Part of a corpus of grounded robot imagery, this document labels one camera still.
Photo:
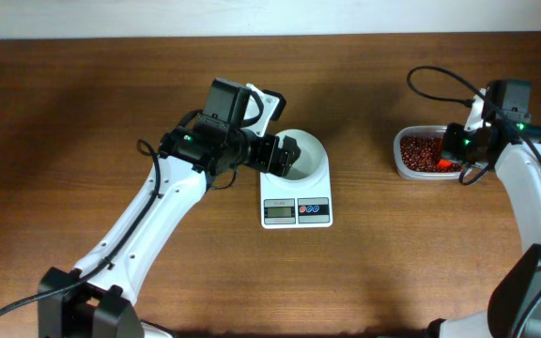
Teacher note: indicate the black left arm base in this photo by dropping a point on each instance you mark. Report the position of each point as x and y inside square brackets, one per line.
[88, 311]

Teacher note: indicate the red plastic measuring scoop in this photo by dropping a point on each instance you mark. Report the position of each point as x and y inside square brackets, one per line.
[444, 164]

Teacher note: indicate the red beans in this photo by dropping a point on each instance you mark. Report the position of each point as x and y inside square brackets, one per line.
[421, 154]

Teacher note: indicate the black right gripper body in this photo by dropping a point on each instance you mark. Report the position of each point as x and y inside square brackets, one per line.
[459, 143]

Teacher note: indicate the white kitchen scale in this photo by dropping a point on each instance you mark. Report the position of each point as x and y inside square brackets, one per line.
[301, 200]

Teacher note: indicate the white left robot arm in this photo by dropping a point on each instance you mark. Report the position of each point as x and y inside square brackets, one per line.
[229, 132]

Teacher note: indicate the clear plastic bean container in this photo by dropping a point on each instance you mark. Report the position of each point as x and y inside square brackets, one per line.
[422, 131]

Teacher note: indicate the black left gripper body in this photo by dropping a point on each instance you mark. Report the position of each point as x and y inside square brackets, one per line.
[251, 153]

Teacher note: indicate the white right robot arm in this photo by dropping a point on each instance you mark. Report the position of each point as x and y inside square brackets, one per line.
[499, 137]

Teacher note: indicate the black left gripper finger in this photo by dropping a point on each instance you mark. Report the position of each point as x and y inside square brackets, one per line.
[283, 167]
[289, 148]

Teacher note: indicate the white bowl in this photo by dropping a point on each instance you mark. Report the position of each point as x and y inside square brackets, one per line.
[305, 155]

